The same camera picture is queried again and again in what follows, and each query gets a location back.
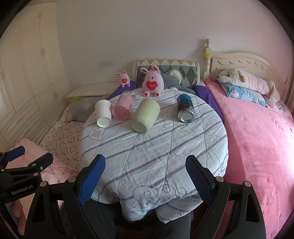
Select heart-print sheet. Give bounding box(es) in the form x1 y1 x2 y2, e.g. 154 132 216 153
39 107 84 172

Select clear jar with pink paper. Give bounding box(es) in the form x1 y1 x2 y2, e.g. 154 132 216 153
112 91 136 121

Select blue metal can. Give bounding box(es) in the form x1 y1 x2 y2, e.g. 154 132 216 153
177 94 196 123

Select pink fleece blanket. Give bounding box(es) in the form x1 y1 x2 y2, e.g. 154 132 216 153
204 79 293 238

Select large pink bunny plush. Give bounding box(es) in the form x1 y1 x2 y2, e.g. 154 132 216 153
140 65 164 98

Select wall outlet plate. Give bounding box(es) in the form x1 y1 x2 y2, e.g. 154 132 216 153
98 60 114 68

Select cream wardrobe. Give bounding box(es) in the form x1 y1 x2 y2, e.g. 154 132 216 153
1 1 70 150

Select grey plush toy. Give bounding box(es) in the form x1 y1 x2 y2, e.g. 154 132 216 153
161 70 196 95

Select grey sun-print pillow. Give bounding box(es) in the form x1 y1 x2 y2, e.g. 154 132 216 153
66 96 107 122

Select small pink bunny plush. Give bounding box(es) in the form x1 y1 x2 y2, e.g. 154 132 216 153
117 70 131 88

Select purple sheet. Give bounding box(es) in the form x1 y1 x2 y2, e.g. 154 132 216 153
107 80 223 121

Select cream folded board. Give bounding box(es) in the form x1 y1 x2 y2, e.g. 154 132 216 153
67 82 119 98

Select striped light blue quilt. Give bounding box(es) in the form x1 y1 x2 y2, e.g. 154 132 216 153
80 90 228 223

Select long pink white plush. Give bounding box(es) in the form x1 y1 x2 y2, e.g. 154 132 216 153
218 68 281 102

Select cream wooden headboard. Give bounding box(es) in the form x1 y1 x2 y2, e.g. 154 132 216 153
202 39 293 104

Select blue cartoon pillow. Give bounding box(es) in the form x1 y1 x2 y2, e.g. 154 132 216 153
220 83 268 107

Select green patchwork pillow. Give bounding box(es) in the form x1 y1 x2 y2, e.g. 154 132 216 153
133 58 200 89

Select pale green cup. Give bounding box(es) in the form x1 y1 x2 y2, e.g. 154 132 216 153
132 99 160 134

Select white paper cup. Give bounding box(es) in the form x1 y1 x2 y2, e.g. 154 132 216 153
95 100 112 128

